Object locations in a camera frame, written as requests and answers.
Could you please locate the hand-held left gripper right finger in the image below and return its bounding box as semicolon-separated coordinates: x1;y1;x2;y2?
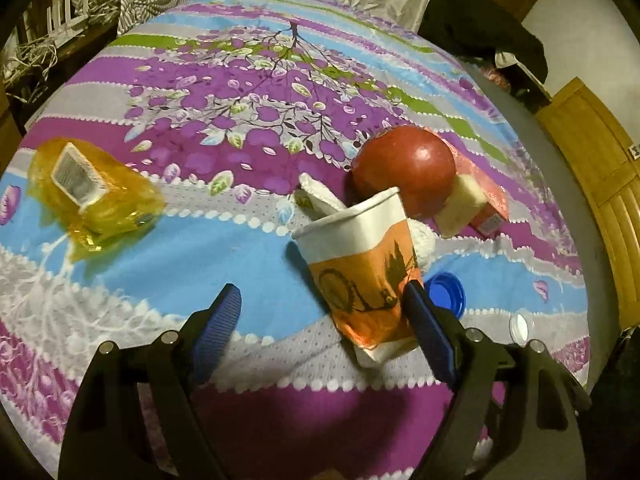
402;280;593;480

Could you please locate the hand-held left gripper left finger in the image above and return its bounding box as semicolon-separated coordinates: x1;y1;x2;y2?
57;282;243;480

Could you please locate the orange printed paper cup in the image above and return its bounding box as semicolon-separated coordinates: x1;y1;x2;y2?
291;186;426;356

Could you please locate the blue bottle cap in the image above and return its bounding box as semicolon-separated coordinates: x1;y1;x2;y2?
424;271;468;318

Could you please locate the white bottle cap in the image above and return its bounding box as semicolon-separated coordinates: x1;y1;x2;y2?
509;310;532;342

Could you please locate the white crumpled tissue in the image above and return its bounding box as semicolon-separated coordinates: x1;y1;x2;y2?
407;217;441;268

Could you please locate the beige sponge block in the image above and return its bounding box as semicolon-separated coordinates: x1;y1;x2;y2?
434;174;488;238

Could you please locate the red and cream small box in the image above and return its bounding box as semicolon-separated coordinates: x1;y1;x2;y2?
425;127;511;236

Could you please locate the yellow plastic wrapper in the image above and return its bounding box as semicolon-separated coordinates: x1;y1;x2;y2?
27;136;166;263

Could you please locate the red apple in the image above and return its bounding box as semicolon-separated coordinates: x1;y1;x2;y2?
350;125;458;221

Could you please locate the white folded tissue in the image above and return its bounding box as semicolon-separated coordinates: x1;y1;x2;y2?
298;172;348;221

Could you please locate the grey mattress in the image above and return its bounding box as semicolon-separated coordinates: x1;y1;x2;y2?
465;60;623;331

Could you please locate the purple floral printed bedsheet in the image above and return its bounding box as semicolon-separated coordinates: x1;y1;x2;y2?
0;0;591;480

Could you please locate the small white labelled box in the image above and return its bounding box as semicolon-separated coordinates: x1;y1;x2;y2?
50;142;108;211

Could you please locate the light wooden panel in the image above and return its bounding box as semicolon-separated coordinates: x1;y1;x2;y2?
535;77;640;331

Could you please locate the black clothing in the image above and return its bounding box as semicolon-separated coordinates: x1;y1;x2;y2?
420;0;556;106

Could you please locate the white rack with cables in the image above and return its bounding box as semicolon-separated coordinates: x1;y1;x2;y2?
0;0;121;91

